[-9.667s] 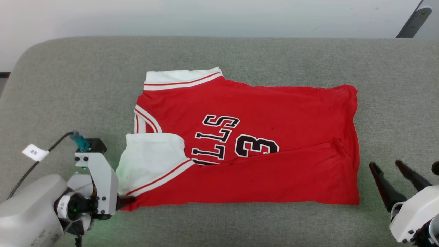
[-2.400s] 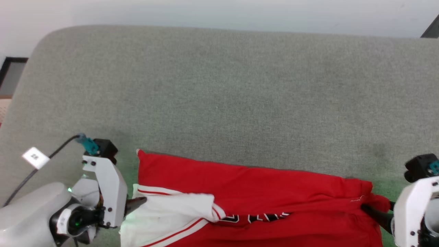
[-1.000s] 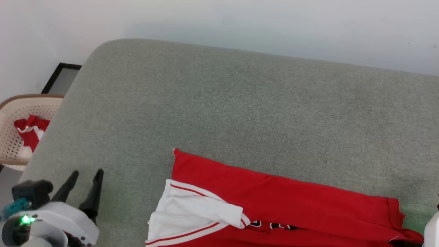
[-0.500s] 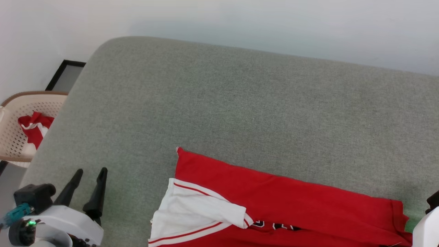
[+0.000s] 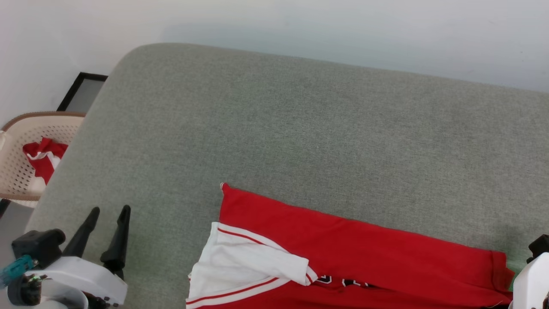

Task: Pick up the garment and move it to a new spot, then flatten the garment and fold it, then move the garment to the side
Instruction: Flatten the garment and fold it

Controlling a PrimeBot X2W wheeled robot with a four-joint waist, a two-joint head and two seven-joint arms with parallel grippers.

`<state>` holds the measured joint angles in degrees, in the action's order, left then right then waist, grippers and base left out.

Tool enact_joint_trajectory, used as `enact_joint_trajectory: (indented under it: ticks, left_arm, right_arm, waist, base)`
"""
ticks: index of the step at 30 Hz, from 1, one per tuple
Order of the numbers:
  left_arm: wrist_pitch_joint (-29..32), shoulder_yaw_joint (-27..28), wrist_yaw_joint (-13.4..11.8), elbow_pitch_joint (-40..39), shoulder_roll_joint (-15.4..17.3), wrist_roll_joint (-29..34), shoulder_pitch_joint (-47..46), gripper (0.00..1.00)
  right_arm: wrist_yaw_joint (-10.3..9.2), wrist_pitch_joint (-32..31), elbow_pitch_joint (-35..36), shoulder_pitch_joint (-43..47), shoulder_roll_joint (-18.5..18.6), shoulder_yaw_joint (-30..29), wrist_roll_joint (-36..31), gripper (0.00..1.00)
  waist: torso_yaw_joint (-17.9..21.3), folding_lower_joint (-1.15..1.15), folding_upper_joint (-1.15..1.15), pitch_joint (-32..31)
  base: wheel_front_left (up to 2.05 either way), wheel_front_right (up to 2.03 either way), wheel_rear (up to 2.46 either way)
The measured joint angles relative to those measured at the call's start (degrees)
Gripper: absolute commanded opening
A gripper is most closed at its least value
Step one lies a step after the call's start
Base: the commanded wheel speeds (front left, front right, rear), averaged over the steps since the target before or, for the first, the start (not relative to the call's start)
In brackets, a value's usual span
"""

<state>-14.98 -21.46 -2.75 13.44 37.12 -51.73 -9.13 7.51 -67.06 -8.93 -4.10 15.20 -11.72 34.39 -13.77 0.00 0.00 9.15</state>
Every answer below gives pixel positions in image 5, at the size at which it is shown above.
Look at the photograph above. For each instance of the beige plastic laundry basket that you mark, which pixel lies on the beige plastic laundry basket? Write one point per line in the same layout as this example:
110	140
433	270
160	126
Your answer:
17	128

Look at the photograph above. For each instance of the black framed panel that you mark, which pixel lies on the black framed panel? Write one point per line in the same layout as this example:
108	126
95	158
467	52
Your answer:
70	92

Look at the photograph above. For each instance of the red garment in basket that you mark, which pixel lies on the red garment in basket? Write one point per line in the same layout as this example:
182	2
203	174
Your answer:
45	161

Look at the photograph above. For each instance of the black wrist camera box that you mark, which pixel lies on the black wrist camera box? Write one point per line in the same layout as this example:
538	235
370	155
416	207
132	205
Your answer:
38	244
540	246

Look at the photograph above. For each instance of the grey-green fabric sofa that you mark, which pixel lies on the grey-green fabric sofa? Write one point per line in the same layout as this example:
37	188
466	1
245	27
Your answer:
321	128

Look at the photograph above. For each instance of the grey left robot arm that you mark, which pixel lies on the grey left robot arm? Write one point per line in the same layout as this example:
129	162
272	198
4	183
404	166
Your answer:
25	294

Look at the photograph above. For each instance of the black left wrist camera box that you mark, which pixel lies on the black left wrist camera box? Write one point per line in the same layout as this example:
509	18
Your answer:
38	244

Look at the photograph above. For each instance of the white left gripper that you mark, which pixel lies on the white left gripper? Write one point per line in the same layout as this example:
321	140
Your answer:
81	272

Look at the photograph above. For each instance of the red and white garment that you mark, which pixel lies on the red and white garment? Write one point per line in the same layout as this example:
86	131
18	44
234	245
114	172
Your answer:
364	249

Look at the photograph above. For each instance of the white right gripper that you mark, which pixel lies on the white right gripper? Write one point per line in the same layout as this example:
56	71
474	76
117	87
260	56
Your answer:
534	283

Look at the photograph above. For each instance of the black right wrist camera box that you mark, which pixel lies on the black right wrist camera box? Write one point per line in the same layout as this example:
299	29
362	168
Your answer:
540	246

